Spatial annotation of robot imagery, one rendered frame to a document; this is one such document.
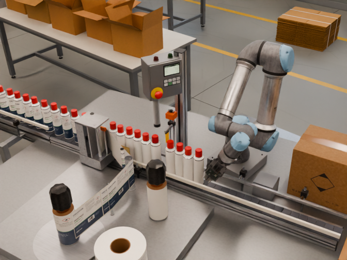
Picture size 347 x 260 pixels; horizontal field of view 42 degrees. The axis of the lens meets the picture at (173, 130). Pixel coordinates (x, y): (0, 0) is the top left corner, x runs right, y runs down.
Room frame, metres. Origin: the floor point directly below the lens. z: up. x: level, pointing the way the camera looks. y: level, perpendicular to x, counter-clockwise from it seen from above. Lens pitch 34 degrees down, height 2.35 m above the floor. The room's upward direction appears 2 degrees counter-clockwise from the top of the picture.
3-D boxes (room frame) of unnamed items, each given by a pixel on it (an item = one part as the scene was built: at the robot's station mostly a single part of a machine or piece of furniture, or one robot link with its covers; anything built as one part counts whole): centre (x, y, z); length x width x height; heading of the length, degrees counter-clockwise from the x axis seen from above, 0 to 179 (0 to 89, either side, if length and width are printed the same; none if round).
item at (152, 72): (1.92, 0.04, 1.38); 0.17 x 0.10 x 0.19; 113
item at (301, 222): (1.61, -0.23, 0.91); 1.07 x 0.01 x 0.02; 58
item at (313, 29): (5.57, -1.78, 0.16); 0.64 x 0.53 x 0.31; 52
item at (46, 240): (1.37, 0.46, 0.89); 0.31 x 0.31 x 0.01
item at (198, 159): (1.73, -0.12, 0.98); 0.05 x 0.05 x 0.20
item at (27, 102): (2.32, 0.85, 0.98); 0.05 x 0.05 x 0.20
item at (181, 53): (1.94, -0.04, 1.17); 0.04 x 0.04 x 0.67; 58
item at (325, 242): (1.79, 0.00, 0.85); 1.65 x 0.11 x 0.05; 58
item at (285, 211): (1.79, 0.00, 0.86); 1.65 x 0.08 x 0.04; 58
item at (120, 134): (1.96, 0.27, 0.98); 0.05 x 0.05 x 0.20
